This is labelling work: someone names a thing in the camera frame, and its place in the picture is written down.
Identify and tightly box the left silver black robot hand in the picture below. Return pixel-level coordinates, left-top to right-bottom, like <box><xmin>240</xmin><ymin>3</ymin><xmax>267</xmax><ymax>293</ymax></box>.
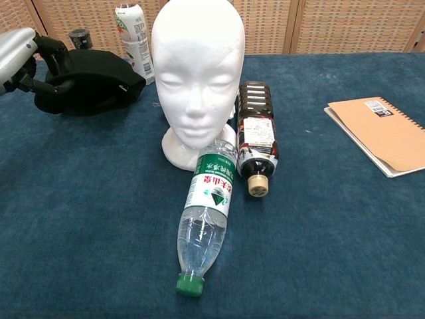
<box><xmin>0</xmin><ymin>27</ymin><xmax>74</xmax><ymax>97</ymax></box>

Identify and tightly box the black baseball cap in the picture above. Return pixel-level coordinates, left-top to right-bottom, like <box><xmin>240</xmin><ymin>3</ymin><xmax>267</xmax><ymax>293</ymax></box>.
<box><xmin>34</xmin><ymin>49</ymin><xmax>147</xmax><ymax>116</ymax></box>

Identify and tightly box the white foam mannequin head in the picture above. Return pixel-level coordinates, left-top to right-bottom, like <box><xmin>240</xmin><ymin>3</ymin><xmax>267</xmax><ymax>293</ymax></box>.
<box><xmin>151</xmin><ymin>0</ymin><xmax>247</xmax><ymax>172</ymax></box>

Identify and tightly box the clear plastic container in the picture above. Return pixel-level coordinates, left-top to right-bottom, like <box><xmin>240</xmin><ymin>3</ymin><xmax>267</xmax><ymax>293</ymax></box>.
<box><xmin>68</xmin><ymin>29</ymin><xmax>92</xmax><ymax>51</ymax></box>

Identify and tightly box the white drink bottle yellow cap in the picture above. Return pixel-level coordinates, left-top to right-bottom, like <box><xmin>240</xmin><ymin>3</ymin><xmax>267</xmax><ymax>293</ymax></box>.
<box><xmin>114</xmin><ymin>3</ymin><xmax>156</xmax><ymax>86</ymax></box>

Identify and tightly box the blue table cloth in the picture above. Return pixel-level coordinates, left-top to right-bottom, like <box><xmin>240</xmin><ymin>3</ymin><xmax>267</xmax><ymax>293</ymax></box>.
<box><xmin>0</xmin><ymin>51</ymin><xmax>425</xmax><ymax>319</ymax></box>

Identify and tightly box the clear water bottle green cap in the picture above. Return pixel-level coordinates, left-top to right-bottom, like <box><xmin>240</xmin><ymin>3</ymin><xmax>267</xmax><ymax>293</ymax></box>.
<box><xmin>175</xmin><ymin>138</ymin><xmax>238</xmax><ymax>297</ymax></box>

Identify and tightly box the dark drink bottle beige cap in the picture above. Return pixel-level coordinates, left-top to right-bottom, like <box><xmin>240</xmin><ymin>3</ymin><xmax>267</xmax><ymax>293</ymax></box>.
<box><xmin>234</xmin><ymin>80</ymin><xmax>282</xmax><ymax>199</ymax></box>

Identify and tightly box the woven rattan folding screen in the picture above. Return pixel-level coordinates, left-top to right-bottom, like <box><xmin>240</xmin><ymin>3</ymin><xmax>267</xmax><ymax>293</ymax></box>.
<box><xmin>0</xmin><ymin>0</ymin><xmax>425</xmax><ymax>62</ymax></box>

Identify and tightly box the brown spiral notebook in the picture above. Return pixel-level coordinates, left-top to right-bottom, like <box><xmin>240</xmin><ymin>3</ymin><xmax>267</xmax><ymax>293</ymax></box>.
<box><xmin>323</xmin><ymin>96</ymin><xmax>425</xmax><ymax>179</ymax></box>

